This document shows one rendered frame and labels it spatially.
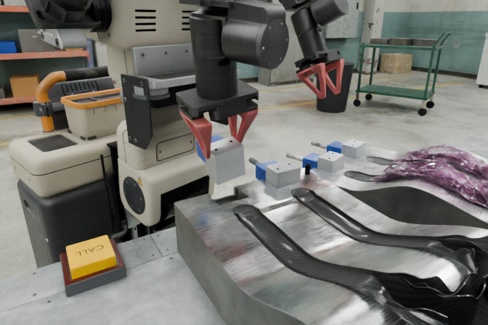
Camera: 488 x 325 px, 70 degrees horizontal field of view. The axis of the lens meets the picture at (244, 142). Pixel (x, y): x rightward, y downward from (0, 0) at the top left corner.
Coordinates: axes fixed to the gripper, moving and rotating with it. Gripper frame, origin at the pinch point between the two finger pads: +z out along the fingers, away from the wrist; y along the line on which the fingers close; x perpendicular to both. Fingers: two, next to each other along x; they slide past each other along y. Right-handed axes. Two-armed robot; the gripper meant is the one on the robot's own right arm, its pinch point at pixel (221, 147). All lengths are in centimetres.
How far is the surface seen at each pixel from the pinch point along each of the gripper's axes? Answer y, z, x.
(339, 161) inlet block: 28.2, 13.8, 1.2
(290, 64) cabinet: 369, 173, 442
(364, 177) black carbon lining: 30.2, 15.6, -4.1
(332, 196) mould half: 14.1, 8.9, -10.7
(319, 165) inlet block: 24.4, 14.6, 3.1
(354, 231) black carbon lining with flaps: 10.6, 8.2, -18.4
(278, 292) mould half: -6.3, 3.2, -23.3
